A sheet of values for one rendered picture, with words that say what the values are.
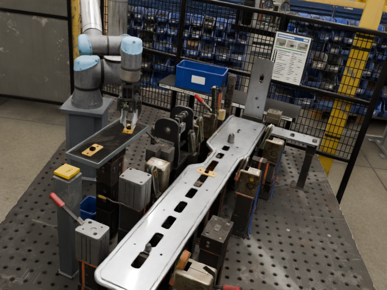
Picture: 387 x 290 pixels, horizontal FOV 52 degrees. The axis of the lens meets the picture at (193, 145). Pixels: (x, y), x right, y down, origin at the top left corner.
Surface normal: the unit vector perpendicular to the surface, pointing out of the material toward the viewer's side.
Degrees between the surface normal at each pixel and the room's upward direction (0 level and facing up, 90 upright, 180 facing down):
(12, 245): 0
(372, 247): 0
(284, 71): 90
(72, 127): 90
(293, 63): 90
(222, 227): 0
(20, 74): 94
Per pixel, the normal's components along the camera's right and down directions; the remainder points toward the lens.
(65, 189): -0.38, 0.40
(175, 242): 0.12, -0.87
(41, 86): -0.07, 0.51
